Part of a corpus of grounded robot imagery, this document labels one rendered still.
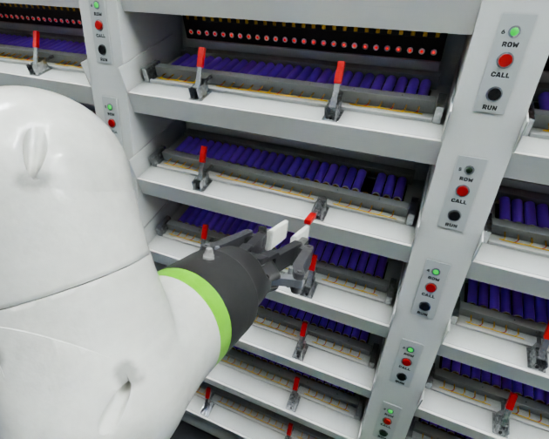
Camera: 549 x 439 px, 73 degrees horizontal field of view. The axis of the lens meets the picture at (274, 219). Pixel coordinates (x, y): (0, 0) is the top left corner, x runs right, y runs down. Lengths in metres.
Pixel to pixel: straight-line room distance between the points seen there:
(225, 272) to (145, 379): 0.13
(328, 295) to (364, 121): 0.37
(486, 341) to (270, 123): 0.58
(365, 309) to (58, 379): 0.66
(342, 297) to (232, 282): 0.52
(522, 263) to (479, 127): 0.24
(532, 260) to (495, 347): 0.19
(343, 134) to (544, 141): 0.29
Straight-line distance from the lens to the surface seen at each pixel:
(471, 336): 0.83
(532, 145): 0.66
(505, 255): 0.73
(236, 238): 0.48
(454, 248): 0.69
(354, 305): 0.81
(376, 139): 0.64
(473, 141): 0.63
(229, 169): 0.82
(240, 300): 0.32
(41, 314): 0.22
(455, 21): 0.62
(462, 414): 0.96
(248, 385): 1.12
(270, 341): 0.96
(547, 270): 0.74
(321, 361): 0.94
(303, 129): 0.66
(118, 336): 0.22
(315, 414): 1.08
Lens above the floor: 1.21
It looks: 27 degrees down
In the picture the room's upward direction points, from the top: 4 degrees clockwise
